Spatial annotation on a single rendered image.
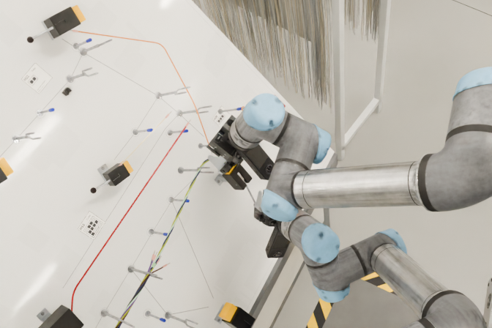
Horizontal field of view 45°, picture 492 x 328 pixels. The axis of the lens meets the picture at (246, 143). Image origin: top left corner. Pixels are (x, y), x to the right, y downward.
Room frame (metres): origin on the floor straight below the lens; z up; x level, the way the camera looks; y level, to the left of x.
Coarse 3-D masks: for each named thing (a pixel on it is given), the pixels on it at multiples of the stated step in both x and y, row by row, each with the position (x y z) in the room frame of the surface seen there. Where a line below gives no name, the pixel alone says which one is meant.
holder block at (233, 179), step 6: (234, 168) 0.75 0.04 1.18; (240, 168) 0.75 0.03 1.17; (228, 174) 0.74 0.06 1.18; (234, 174) 0.74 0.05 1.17; (246, 174) 0.74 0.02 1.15; (228, 180) 0.74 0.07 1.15; (234, 180) 0.73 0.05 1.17; (240, 180) 0.73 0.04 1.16; (246, 180) 0.73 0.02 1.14; (234, 186) 0.73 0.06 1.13; (240, 186) 0.72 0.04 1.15; (246, 186) 0.72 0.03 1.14
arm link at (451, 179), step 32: (288, 160) 0.59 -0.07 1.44; (448, 160) 0.40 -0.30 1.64; (480, 160) 0.38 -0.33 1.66; (288, 192) 0.51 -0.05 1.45; (320, 192) 0.48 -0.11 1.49; (352, 192) 0.45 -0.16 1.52; (384, 192) 0.41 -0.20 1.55; (416, 192) 0.38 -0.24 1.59; (448, 192) 0.36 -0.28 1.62; (480, 192) 0.34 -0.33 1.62
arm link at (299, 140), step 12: (288, 120) 0.67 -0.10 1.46; (300, 120) 0.67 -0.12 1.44; (288, 132) 0.65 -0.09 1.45; (300, 132) 0.64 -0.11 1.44; (312, 132) 0.64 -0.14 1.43; (324, 132) 0.64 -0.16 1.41; (276, 144) 0.64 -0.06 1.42; (288, 144) 0.62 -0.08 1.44; (300, 144) 0.62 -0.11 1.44; (312, 144) 0.62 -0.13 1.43; (324, 144) 0.61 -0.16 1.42; (288, 156) 0.60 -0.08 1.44; (300, 156) 0.59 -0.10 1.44; (312, 156) 0.60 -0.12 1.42; (324, 156) 0.60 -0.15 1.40
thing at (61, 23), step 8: (56, 16) 0.96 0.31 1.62; (64, 16) 0.97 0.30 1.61; (72, 16) 0.97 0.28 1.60; (48, 24) 0.96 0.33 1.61; (56, 24) 0.95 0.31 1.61; (64, 24) 0.95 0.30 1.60; (72, 24) 0.96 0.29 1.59; (80, 24) 0.96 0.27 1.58; (48, 32) 1.00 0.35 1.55; (56, 32) 0.94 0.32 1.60; (64, 32) 0.94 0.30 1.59; (32, 40) 0.93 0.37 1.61
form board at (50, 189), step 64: (0, 0) 1.04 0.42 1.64; (64, 0) 1.07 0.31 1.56; (128, 0) 1.11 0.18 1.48; (0, 64) 0.92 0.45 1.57; (64, 64) 0.95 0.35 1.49; (128, 64) 0.98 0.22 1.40; (192, 64) 1.02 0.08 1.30; (0, 128) 0.81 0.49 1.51; (64, 128) 0.83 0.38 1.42; (128, 128) 0.85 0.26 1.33; (192, 128) 0.88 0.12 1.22; (0, 192) 0.70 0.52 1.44; (64, 192) 0.71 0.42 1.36; (128, 192) 0.72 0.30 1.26; (192, 192) 0.74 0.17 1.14; (256, 192) 0.76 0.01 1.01; (0, 256) 0.58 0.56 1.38; (64, 256) 0.59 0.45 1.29; (128, 256) 0.60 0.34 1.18; (192, 256) 0.60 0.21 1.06; (256, 256) 0.61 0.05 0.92; (0, 320) 0.47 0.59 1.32; (128, 320) 0.47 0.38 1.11; (192, 320) 0.47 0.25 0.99
